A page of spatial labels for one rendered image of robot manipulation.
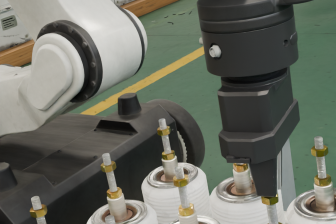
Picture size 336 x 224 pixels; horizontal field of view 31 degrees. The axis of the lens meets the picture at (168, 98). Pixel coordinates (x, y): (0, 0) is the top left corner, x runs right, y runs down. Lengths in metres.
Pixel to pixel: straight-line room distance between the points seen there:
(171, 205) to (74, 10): 0.37
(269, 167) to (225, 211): 0.20
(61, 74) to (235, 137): 0.49
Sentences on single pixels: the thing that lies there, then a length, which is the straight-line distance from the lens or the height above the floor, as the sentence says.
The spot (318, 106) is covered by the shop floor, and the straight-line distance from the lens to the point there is 1.79.
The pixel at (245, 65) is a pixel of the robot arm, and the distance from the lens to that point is 0.55.
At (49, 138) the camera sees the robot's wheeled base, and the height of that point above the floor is 0.17.
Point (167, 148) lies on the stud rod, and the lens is 0.88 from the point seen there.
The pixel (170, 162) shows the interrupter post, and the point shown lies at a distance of 0.88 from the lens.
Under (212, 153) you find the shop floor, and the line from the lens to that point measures 1.57.
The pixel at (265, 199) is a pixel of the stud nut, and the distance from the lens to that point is 0.65.
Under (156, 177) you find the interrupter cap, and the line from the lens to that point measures 0.90.
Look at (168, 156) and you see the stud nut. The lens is 0.88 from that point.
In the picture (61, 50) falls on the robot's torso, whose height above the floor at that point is 0.43.
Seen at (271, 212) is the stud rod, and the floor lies 0.31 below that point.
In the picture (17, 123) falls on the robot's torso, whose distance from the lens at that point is 1.23.
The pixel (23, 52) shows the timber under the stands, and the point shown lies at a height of 0.06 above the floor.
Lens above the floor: 0.64
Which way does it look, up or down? 18 degrees down
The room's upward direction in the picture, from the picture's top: 10 degrees counter-clockwise
